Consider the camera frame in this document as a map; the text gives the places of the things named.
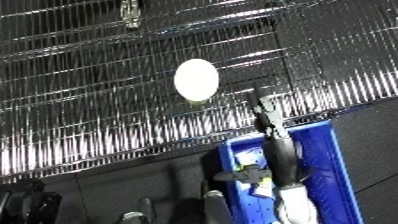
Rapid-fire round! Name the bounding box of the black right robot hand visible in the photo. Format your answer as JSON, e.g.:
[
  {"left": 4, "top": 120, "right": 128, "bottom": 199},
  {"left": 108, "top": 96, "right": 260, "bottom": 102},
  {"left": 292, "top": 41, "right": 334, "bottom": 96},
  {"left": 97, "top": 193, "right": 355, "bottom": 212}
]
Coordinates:
[{"left": 211, "top": 87, "right": 311, "bottom": 188}]

